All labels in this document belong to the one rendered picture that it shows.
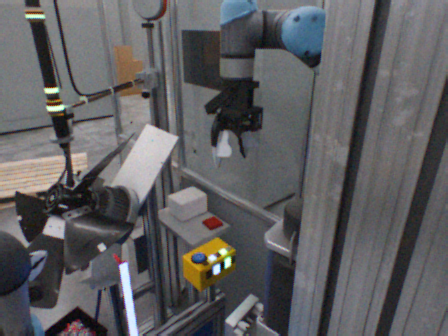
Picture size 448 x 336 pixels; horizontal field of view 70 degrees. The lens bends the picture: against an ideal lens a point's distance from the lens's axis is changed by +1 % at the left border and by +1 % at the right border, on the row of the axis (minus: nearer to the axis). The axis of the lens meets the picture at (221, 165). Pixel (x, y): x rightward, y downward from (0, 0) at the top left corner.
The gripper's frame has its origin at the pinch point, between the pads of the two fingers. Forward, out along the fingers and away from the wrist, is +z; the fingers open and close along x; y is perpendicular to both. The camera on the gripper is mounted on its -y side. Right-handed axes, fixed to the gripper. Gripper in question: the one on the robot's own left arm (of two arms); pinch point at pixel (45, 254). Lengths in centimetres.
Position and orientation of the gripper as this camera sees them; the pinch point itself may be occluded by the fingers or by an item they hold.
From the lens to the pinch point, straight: 108.2
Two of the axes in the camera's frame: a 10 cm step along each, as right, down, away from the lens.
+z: 2.1, -4.0, 9.0
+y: -9.7, 0.1, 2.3
